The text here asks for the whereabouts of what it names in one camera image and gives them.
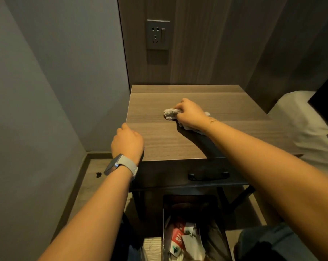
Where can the person's right fingers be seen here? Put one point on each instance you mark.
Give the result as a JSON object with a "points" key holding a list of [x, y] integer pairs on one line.
{"points": [[180, 105]]}

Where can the person's left hand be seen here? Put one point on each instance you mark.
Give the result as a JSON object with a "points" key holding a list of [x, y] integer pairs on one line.
{"points": [[127, 144]]}

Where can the grey cleaning cloth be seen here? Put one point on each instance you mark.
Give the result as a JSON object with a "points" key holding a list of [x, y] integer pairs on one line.
{"points": [[170, 113]]}

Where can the person's right forearm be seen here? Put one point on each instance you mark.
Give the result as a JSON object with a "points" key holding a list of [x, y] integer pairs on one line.
{"points": [[278, 184]]}

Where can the black waste bin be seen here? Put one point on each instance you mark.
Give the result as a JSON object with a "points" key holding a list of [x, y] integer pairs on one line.
{"points": [[192, 228]]}

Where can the person's left forearm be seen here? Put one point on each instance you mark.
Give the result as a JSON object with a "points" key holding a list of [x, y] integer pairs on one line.
{"points": [[91, 217]]}

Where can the wooden bedside table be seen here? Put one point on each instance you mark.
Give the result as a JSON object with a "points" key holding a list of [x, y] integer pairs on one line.
{"points": [[196, 138]]}

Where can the red and white wrapper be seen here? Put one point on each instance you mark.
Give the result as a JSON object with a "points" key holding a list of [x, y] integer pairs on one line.
{"points": [[179, 239]]}

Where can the person's left fingers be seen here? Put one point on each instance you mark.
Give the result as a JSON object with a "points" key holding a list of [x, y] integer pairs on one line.
{"points": [[122, 127]]}

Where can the grey wall socket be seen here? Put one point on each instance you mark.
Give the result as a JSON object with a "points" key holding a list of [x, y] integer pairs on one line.
{"points": [[157, 34]]}

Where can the person's right hand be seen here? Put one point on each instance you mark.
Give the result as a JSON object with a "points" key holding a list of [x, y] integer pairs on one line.
{"points": [[190, 115]]}

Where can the white crumpled paper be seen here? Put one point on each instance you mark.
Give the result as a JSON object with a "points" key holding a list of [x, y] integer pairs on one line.
{"points": [[194, 246]]}

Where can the grey smartwatch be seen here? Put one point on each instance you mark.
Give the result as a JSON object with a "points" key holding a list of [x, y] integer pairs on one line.
{"points": [[121, 164]]}

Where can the white bed sheet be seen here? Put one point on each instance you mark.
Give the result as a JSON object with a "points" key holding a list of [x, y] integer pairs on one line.
{"points": [[308, 133]]}

